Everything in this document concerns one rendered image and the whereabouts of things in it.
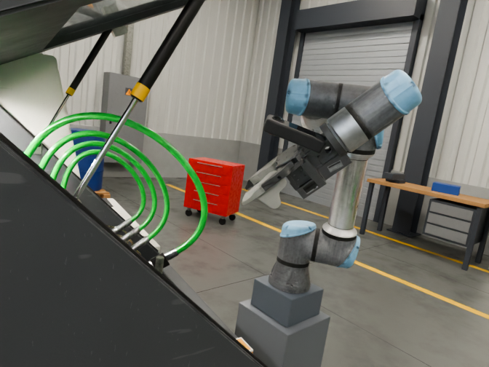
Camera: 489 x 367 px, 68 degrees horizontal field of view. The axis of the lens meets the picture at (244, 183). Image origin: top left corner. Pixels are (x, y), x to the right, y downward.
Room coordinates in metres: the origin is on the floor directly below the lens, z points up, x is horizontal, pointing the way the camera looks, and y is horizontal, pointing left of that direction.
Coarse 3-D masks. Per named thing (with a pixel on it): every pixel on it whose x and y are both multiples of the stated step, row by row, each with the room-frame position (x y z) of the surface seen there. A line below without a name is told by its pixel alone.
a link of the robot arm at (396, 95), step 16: (384, 80) 0.64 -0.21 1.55; (400, 80) 0.62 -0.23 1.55; (368, 96) 0.64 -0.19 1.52; (384, 96) 0.63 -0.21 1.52; (400, 96) 0.62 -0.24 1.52; (416, 96) 0.62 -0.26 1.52; (352, 112) 0.64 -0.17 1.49; (368, 112) 0.63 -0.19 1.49; (384, 112) 0.63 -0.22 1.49; (400, 112) 0.63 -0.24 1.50; (368, 128) 0.63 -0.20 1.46; (384, 128) 0.65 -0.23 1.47
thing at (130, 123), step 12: (60, 120) 0.68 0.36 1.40; (72, 120) 0.68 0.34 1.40; (108, 120) 0.70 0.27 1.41; (132, 120) 0.71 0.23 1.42; (48, 132) 0.68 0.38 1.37; (144, 132) 0.71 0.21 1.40; (36, 144) 0.67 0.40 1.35; (168, 144) 0.71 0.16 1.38; (180, 156) 0.72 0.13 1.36; (192, 168) 0.73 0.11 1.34; (192, 180) 0.73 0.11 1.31; (204, 192) 0.73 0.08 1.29; (204, 204) 0.73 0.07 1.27; (204, 216) 0.73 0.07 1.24; (192, 240) 0.72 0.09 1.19; (180, 252) 0.72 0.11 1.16
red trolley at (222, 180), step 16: (192, 160) 5.14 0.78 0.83; (208, 160) 5.19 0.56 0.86; (208, 176) 5.04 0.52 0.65; (224, 176) 4.95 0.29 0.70; (240, 176) 5.22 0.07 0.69; (192, 192) 5.12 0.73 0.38; (208, 192) 5.02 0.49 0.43; (224, 192) 4.93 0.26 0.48; (240, 192) 5.30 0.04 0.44; (208, 208) 5.01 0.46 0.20; (224, 208) 4.92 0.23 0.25
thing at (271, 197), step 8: (256, 184) 0.67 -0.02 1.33; (280, 184) 0.67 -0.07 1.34; (248, 192) 0.67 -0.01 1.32; (256, 192) 0.66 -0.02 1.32; (264, 192) 0.66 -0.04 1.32; (272, 192) 0.67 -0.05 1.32; (248, 200) 0.66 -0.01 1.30; (264, 200) 0.67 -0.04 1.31; (272, 200) 0.67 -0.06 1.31; (280, 200) 0.67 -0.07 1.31; (272, 208) 0.67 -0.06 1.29
